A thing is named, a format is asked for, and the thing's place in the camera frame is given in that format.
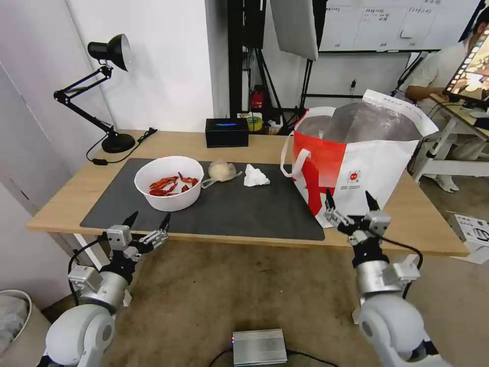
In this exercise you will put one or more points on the white wall whiteboard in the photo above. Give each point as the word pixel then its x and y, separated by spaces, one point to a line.
pixel 382 23

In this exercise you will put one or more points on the white softbox light panel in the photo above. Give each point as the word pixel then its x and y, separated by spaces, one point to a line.
pixel 296 26

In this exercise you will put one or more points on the silver metal power box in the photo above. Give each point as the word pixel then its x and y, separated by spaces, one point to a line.
pixel 259 346

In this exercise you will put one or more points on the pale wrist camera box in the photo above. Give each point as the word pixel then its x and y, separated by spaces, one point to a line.
pixel 119 237
pixel 378 223

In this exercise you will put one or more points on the wooden table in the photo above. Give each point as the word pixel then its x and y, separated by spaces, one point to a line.
pixel 95 172

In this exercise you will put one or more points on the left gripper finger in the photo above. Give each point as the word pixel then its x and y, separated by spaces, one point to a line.
pixel 154 237
pixel 131 221

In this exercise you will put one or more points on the black light stand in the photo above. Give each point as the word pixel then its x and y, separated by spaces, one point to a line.
pixel 305 84

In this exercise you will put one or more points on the black metal rack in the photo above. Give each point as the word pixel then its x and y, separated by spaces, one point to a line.
pixel 244 57

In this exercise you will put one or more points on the yellow green tape rolls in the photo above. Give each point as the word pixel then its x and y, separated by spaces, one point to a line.
pixel 254 122

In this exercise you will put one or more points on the computer monitor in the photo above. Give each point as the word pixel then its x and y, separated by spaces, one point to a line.
pixel 471 65

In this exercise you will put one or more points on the black tissue box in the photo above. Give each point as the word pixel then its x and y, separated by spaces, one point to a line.
pixel 226 135

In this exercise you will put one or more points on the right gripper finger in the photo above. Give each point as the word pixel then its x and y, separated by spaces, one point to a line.
pixel 372 202
pixel 338 219

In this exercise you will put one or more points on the crumpled white tissue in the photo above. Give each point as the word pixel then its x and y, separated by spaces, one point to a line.
pixel 255 176

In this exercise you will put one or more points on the red white takeout bag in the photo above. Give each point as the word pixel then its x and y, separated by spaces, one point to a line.
pixel 366 164

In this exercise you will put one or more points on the white printed cardboard box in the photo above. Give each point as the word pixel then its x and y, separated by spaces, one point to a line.
pixel 473 233

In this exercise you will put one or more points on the white frame wooden desk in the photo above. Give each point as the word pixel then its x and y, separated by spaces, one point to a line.
pixel 439 160

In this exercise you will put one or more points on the beige trash bin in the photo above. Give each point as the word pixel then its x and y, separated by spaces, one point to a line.
pixel 23 336

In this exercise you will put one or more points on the white round bowl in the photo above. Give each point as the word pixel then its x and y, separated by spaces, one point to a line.
pixel 172 200

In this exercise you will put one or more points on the person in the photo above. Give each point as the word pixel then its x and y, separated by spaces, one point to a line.
pixel 431 72

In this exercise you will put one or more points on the red fire extinguisher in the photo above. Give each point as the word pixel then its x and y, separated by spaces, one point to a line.
pixel 257 98

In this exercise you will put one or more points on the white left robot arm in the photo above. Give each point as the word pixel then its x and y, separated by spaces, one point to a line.
pixel 88 332

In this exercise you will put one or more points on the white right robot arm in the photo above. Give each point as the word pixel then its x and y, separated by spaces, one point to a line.
pixel 393 328

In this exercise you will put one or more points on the black desk mat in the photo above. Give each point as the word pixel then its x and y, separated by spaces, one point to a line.
pixel 248 210

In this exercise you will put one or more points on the clear plastic bag with rice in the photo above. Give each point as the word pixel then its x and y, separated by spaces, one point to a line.
pixel 221 170

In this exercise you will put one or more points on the black desk lamp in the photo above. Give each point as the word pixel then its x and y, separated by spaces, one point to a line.
pixel 114 143

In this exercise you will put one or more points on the red chili pepper scraps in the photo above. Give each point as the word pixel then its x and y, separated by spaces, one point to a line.
pixel 164 187

